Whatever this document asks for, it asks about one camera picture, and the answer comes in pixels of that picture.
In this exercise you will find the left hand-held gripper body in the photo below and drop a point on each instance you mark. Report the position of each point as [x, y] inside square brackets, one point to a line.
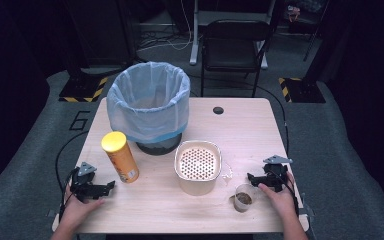
[82, 186]

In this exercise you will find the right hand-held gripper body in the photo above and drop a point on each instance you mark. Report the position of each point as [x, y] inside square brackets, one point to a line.
[275, 175]

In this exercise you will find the brown wet residue lump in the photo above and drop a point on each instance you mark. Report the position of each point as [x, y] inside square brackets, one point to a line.
[243, 198]

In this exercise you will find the clear plastic cup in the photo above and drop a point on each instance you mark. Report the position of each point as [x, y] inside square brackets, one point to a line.
[245, 204]

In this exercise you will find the orange chip can yellow lid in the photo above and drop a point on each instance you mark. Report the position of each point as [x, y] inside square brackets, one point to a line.
[121, 160]

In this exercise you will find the cream strainer container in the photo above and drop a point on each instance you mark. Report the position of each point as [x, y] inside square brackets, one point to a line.
[198, 166]

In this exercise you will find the dark round trash bin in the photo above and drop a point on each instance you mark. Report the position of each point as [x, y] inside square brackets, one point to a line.
[160, 148]

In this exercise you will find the trash bin with blue bag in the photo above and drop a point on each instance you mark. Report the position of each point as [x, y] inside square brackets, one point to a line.
[148, 106]

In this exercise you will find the person's left hand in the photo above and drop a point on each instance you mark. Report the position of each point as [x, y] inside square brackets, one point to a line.
[80, 210]

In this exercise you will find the person's right hand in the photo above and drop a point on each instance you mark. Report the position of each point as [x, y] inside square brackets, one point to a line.
[281, 200]

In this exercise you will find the clear plastic scrap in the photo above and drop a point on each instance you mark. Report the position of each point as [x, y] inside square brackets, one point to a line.
[227, 175]

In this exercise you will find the black folding chair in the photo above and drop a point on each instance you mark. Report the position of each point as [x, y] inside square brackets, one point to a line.
[235, 43]

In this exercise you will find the black tripod leg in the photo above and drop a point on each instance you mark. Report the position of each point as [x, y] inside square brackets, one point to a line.
[313, 40]

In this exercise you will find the black stand panel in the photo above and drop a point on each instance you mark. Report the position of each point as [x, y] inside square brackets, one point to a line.
[103, 33]

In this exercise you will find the metal table bracket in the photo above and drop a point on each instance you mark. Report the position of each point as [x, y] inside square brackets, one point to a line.
[53, 214]
[307, 213]

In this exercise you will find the black base plate hazard stripes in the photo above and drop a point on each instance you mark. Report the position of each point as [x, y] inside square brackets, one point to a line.
[305, 91]
[80, 90]

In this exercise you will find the white desk frame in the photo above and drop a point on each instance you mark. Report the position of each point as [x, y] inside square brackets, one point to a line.
[195, 40]

